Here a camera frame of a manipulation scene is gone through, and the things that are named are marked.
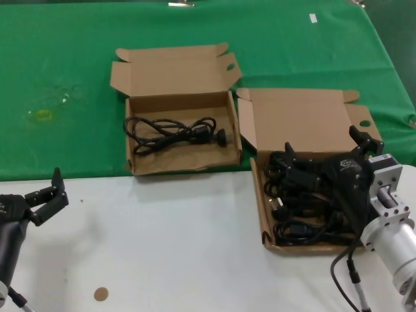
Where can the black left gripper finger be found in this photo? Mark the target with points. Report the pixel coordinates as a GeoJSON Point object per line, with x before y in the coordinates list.
{"type": "Point", "coordinates": [53, 208]}
{"type": "Point", "coordinates": [58, 183]}

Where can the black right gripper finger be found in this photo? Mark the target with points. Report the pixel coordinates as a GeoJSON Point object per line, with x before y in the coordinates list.
{"type": "Point", "coordinates": [300, 177]}
{"type": "Point", "coordinates": [365, 139]}

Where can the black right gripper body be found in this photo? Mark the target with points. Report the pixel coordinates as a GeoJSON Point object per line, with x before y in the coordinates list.
{"type": "Point", "coordinates": [349, 183]}

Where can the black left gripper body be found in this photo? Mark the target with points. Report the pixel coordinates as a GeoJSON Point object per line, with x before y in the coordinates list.
{"type": "Point", "coordinates": [11, 227]}

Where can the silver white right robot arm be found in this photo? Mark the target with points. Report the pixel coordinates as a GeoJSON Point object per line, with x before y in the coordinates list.
{"type": "Point", "coordinates": [393, 227]}

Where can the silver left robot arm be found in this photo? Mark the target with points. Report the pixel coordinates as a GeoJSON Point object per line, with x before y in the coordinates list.
{"type": "Point", "coordinates": [2, 291]}

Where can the cardboard box with round hole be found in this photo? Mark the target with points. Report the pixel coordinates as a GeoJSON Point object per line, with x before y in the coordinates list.
{"type": "Point", "coordinates": [292, 120]}

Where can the cardboard box with torn rim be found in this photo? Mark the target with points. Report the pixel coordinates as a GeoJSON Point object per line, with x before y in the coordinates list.
{"type": "Point", "coordinates": [182, 74]}

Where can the brown cardboard disc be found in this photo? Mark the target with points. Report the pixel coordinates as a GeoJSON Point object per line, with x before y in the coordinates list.
{"type": "Point", "coordinates": [100, 294]}

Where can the white tape strip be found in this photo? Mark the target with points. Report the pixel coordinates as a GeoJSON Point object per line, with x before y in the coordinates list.
{"type": "Point", "coordinates": [313, 18]}

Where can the green tablecloth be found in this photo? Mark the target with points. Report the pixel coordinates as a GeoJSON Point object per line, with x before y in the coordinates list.
{"type": "Point", "coordinates": [65, 48]}

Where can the small metal table clip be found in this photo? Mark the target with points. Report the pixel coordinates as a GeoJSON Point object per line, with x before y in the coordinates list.
{"type": "Point", "coordinates": [359, 2]}

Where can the long metal table clip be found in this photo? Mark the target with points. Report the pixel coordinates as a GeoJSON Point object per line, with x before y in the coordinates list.
{"type": "Point", "coordinates": [182, 4]}

